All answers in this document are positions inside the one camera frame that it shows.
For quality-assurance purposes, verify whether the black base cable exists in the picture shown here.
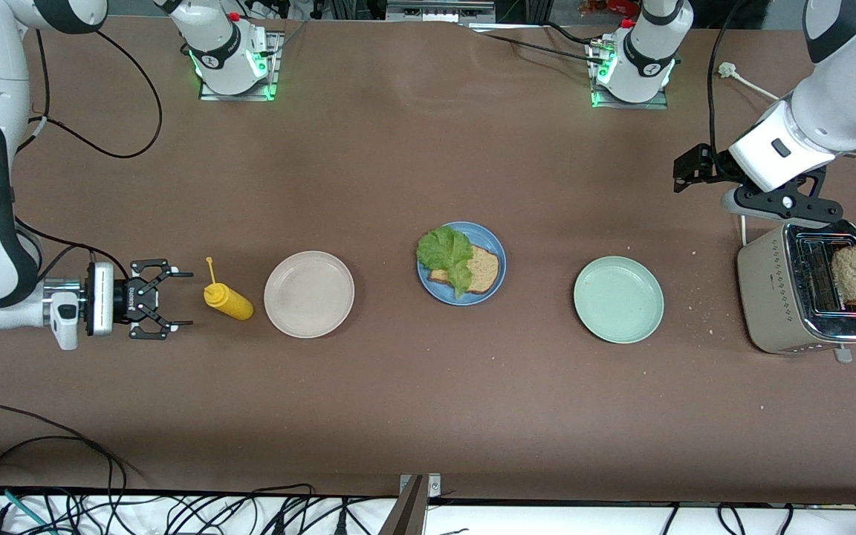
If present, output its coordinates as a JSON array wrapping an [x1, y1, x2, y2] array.
[[473, 22, 609, 65]]

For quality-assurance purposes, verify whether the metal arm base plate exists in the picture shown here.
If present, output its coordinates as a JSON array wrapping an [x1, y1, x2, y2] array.
[[590, 41, 670, 111], [198, 30, 282, 102]]

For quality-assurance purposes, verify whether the green lettuce leaf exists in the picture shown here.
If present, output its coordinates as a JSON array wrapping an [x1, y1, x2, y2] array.
[[416, 226, 475, 299]]

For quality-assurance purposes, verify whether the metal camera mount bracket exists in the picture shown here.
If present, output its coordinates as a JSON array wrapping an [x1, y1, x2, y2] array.
[[380, 473, 444, 535]]

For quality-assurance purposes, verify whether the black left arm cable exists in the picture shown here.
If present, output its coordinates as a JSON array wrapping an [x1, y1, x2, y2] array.
[[707, 0, 748, 153]]

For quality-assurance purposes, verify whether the pale green plate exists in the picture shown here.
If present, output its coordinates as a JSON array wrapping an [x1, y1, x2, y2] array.
[[573, 256, 665, 345]]

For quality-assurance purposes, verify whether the beige plate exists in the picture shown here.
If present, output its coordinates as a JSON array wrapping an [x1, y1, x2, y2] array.
[[263, 250, 356, 340]]

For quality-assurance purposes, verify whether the beige and chrome toaster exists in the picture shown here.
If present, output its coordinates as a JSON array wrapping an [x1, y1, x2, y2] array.
[[736, 219, 856, 365]]

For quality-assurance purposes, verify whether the teal cable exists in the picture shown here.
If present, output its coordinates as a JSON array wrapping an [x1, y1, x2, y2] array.
[[0, 483, 54, 535]]

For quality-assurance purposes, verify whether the yellow mustard squeeze bottle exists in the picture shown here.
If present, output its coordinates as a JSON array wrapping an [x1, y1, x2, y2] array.
[[204, 256, 255, 322]]

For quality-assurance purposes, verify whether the red package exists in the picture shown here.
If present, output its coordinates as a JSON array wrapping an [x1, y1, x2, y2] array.
[[580, 0, 641, 16]]

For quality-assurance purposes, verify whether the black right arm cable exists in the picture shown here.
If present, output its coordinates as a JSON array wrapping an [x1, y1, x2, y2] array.
[[16, 215, 132, 283], [27, 28, 163, 160]]

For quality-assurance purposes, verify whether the white board strip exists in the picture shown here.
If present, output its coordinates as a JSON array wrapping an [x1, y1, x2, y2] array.
[[0, 490, 856, 535]]

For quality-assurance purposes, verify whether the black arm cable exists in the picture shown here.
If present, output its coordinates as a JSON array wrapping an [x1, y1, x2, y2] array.
[[707, 0, 748, 153], [27, 28, 163, 160], [16, 215, 132, 283]]

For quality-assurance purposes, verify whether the blue plate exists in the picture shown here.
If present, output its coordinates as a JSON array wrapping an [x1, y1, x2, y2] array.
[[417, 221, 508, 307]]

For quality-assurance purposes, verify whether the white toaster power cord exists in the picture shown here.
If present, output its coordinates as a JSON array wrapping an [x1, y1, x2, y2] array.
[[718, 62, 779, 246]]

